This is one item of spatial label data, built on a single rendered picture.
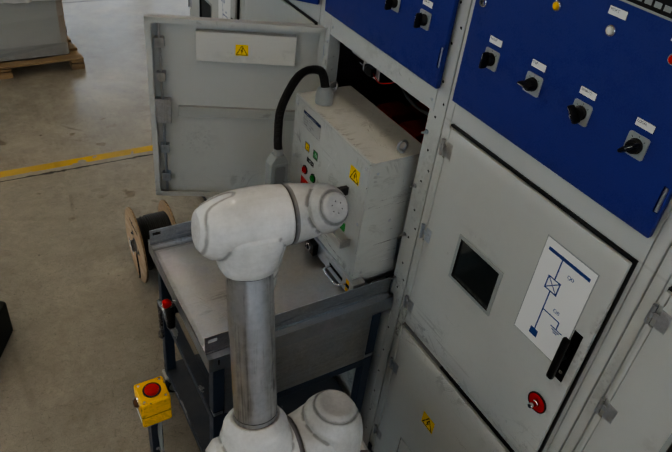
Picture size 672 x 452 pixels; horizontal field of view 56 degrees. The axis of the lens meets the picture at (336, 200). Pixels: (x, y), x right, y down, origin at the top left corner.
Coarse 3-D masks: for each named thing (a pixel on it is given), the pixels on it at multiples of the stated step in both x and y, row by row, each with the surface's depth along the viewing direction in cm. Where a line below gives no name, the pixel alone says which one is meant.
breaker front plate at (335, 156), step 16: (304, 128) 221; (304, 144) 224; (320, 144) 213; (336, 144) 203; (304, 160) 226; (320, 160) 216; (336, 160) 206; (352, 160) 197; (304, 176) 229; (320, 176) 218; (336, 176) 208; (368, 176) 190; (352, 192) 201; (352, 208) 203; (352, 224) 206; (320, 240) 229; (352, 240) 208; (336, 256) 221; (352, 256) 210; (352, 272) 213
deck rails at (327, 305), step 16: (176, 224) 230; (160, 240) 230; (176, 240) 233; (192, 240) 234; (368, 288) 216; (384, 288) 221; (320, 304) 207; (336, 304) 212; (352, 304) 216; (288, 320) 203; (304, 320) 207; (224, 336) 192; (208, 352) 192
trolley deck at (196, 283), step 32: (160, 256) 225; (192, 256) 227; (288, 256) 233; (192, 288) 214; (224, 288) 216; (288, 288) 219; (320, 288) 221; (192, 320) 202; (224, 320) 204; (320, 320) 208; (352, 320) 216; (224, 352) 193
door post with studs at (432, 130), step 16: (464, 0) 159; (464, 16) 161; (448, 64) 170; (448, 80) 171; (432, 112) 181; (432, 128) 182; (432, 144) 184; (432, 160) 185; (416, 176) 195; (416, 192) 196; (416, 208) 198; (416, 224) 199; (400, 256) 212; (400, 272) 214; (400, 288) 216; (384, 352) 236; (384, 368) 239; (368, 416) 260; (368, 432) 263
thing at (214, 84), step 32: (160, 32) 219; (192, 32) 221; (224, 32) 219; (256, 32) 223; (288, 32) 224; (320, 32) 223; (160, 64) 224; (192, 64) 228; (224, 64) 229; (256, 64) 230; (288, 64) 228; (320, 64) 230; (160, 96) 233; (192, 96) 235; (224, 96) 236; (256, 96) 238; (160, 128) 241; (192, 128) 243; (224, 128) 244; (256, 128) 246; (288, 128) 247; (160, 160) 249; (192, 160) 251; (224, 160) 252; (256, 160) 254; (288, 160) 256; (160, 192) 255; (192, 192) 257
